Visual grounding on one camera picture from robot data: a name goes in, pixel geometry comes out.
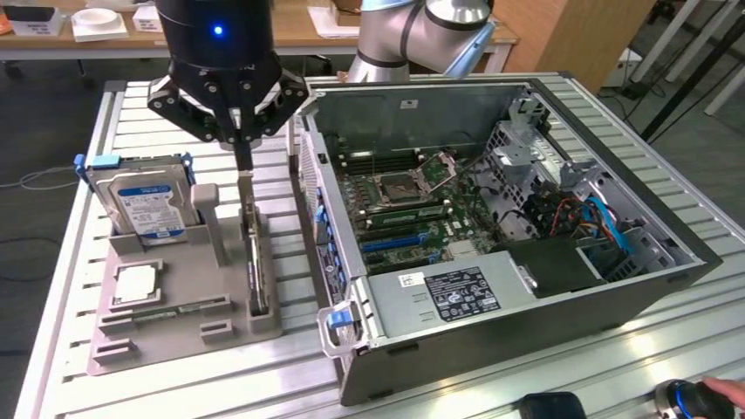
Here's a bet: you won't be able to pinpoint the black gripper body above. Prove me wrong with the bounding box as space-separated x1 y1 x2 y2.
153 0 288 141

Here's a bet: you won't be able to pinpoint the graphics card with metal bracket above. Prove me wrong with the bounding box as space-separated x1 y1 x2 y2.
236 170 273 318

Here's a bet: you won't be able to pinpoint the black 3D mouse blue ring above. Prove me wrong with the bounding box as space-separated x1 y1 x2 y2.
650 378 735 419

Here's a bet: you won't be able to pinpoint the person's hand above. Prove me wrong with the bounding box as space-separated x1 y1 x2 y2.
701 376 745 410

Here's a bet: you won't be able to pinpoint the small white printed box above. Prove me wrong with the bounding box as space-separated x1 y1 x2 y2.
132 6 168 34

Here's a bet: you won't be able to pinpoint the white papers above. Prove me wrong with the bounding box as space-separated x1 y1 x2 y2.
306 6 362 41

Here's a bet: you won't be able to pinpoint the white round dish on base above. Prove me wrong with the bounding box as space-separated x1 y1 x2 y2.
69 7 130 44

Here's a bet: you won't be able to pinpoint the wooden desk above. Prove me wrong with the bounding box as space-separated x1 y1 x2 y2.
0 0 519 84

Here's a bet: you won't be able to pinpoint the brown cardboard box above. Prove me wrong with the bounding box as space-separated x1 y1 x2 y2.
329 0 363 27

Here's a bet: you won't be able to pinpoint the hard disk with blue label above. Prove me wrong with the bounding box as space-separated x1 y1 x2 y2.
86 159 194 249

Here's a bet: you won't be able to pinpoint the CPU socket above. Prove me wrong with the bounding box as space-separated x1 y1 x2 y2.
374 171 435 209

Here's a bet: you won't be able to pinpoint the white box with black top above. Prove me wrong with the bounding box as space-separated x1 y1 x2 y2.
8 6 65 38

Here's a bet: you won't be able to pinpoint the green RAM stick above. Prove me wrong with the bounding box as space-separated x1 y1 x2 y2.
365 205 450 226
130 301 206 323

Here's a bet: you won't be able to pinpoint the long PCIe expansion slot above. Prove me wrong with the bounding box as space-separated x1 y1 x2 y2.
358 235 423 255

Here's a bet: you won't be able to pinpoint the grey parts rack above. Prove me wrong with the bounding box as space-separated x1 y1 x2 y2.
85 182 285 377

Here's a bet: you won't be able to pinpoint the silver CPU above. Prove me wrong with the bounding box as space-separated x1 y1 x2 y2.
112 264 160 306

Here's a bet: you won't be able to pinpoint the green motherboard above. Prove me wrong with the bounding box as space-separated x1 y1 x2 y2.
335 146 507 276

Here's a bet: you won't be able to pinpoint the perforated silver disk bay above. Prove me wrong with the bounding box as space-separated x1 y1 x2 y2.
481 120 583 206

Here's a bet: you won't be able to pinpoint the grey power supply unit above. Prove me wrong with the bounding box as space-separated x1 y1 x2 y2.
363 252 539 342

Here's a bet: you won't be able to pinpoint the wooden cabinet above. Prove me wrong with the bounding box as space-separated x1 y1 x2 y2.
499 0 658 93

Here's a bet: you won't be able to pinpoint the open black PC case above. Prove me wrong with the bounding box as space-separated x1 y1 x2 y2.
288 77 725 408

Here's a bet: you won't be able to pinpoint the black pole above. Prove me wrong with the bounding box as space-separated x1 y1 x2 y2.
639 17 745 143

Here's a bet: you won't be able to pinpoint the black flat device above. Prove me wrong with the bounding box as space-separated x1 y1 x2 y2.
517 391 587 419

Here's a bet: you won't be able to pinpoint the blue disk carrier bracket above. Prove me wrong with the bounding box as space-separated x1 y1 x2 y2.
69 150 197 197

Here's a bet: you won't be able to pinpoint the white floor cable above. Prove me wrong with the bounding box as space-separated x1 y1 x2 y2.
0 168 80 191

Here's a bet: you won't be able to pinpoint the black wire bundle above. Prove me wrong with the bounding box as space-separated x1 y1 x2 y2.
465 161 529 239

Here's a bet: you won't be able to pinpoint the blue case handle latch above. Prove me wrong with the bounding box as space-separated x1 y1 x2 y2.
325 305 357 329

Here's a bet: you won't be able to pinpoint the red wire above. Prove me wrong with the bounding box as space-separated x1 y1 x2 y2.
549 196 586 223

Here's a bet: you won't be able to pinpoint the blue flat wire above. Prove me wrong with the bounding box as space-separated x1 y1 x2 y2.
583 195 639 268

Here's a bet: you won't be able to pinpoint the white desk frame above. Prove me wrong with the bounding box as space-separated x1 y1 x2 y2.
630 0 745 117

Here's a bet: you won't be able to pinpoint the silver disk bay with wires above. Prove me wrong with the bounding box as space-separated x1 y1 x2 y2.
557 163 702 285

